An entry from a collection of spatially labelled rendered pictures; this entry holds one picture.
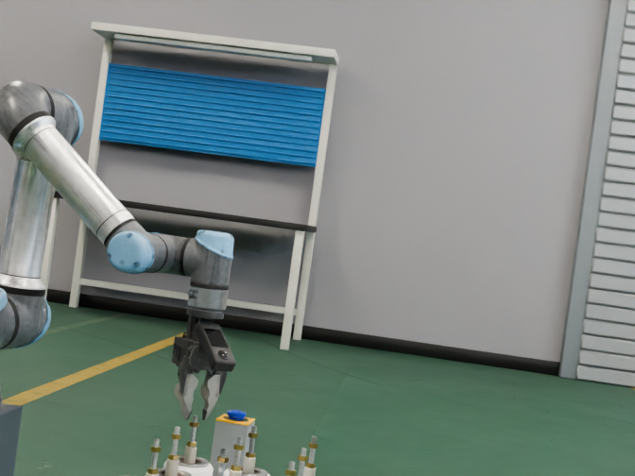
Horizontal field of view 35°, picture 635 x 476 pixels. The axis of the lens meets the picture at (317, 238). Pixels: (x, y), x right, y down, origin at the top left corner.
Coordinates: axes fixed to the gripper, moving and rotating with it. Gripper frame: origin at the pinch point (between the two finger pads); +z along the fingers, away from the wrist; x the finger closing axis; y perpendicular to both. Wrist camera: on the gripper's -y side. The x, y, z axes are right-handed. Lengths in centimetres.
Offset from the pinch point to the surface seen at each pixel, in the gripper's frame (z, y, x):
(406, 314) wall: 9, 354, -328
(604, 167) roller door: -104, 276, -412
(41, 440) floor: 34, 118, -10
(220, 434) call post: 6.4, 9.4, -10.8
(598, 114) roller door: -138, 281, -405
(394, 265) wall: -23, 361, -318
